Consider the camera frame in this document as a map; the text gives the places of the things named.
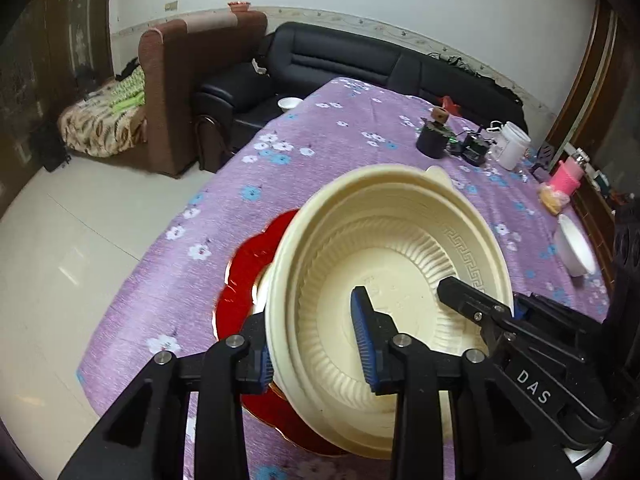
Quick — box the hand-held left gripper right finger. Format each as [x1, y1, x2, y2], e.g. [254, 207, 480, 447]
[350, 286, 571, 480]

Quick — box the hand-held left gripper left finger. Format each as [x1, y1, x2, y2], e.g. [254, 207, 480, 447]
[57, 311, 275, 480]

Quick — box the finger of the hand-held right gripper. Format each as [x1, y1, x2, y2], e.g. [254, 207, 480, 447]
[437, 276, 517, 358]
[514, 292, 608, 356]

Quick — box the large white bowl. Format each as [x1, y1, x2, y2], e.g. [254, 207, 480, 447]
[255, 262, 277, 321]

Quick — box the cream ribbed plastic bowl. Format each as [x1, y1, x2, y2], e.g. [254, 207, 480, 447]
[265, 162, 517, 461]

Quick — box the red plate with gold print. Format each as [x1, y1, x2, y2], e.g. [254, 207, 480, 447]
[214, 209, 351, 457]

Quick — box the small white bowl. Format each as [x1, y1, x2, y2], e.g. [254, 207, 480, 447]
[553, 213, 599, 277]

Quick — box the pink cup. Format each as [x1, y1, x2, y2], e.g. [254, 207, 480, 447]
[538, 157, 586, 216]

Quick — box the black and green gadget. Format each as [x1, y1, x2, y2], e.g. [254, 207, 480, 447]
[447, 130, 494, 166]

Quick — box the white power strip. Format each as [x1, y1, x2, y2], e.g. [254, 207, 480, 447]
[569, 142, 603, 177]

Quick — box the white plastic jar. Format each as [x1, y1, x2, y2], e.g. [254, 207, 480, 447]
[492, 121, 532, 171]

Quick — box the black cup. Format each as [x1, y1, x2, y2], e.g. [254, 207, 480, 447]
[416, 107, 452, 160]

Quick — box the purple floral tablecloth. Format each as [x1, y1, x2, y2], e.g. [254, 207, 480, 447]
[76, 76, 615, 480]

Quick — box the wooden door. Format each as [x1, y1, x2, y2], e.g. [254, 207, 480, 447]
[544, 0, 640, 211]

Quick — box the black leather sofa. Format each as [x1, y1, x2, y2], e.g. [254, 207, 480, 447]
[195, 21, 529, 172]

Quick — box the floral blanket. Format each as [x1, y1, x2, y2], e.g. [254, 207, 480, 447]
[56, 76, 149, 159]

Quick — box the brown sofa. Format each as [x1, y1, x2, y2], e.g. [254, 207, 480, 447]
[137, 10, 269, 179]

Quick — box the green cloth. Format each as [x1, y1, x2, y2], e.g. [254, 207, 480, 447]
[107, 66, 146, 112]

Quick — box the dark wooden cabinet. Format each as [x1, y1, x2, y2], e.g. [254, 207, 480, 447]
[0, 0, 115, 188]

